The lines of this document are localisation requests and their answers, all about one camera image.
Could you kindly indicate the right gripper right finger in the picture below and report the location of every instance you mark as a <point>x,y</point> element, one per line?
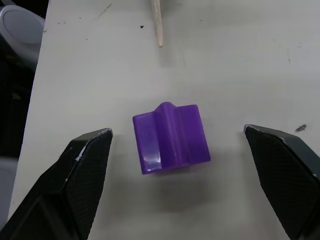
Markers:
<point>282,180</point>

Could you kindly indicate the purple plastic cube block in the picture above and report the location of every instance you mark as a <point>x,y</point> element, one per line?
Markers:
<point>170,140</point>

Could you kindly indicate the silver robot body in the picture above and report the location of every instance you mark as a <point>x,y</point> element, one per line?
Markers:
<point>20,30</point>

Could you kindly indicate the blue lace with wooden tip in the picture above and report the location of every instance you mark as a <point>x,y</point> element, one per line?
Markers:
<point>158,22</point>

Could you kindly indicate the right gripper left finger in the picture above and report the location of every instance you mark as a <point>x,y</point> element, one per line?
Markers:
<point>75,180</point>

